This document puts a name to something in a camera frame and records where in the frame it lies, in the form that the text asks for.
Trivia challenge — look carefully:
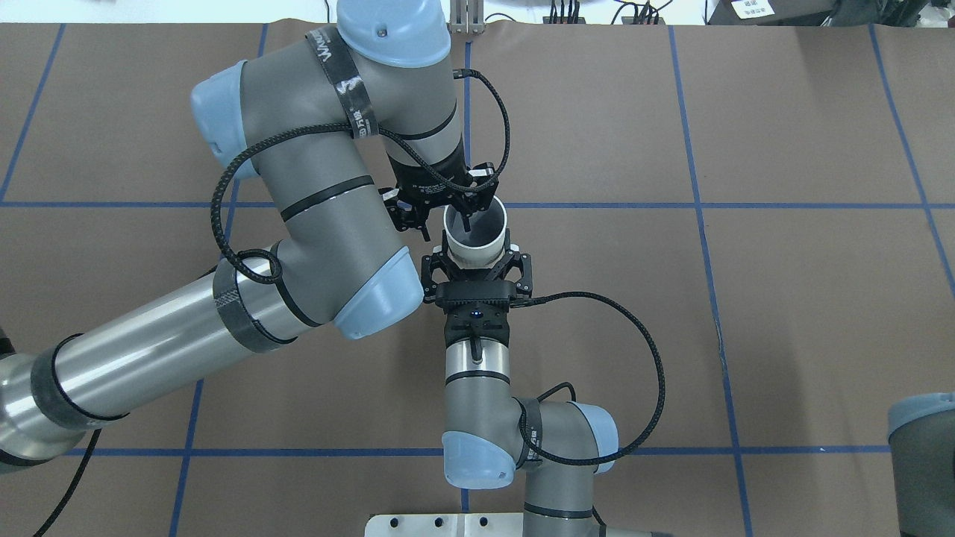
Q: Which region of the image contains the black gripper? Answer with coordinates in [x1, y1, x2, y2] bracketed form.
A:
[420, 227, 534, 350]
[379, 142, 498, 242]

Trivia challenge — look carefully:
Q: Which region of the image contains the white mug with HOME print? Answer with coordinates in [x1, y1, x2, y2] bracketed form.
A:
[443, 197, 508, 269]

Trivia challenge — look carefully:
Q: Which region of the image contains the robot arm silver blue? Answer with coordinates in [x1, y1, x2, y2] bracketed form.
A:
[421, 223, 666, 536]
[1, 1, 497, 473]

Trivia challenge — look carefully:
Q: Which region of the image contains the aluminium frame post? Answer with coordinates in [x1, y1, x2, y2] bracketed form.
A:
[448, 0, 486, 35]

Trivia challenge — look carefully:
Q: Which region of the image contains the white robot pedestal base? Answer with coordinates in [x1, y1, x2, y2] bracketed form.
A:
[364, 513, 523, 536]

